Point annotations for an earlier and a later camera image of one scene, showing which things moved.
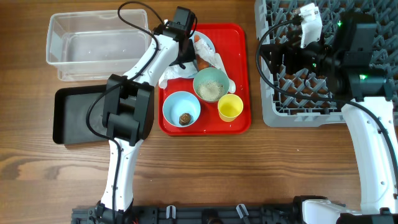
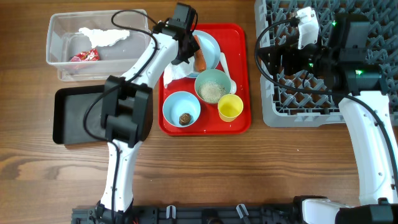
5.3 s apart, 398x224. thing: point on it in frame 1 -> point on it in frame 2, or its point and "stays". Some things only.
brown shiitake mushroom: [185, 119] stays
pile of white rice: [211, 90] stays
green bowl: [210, 84] stays
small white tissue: [207, 53] -> [104, 37]
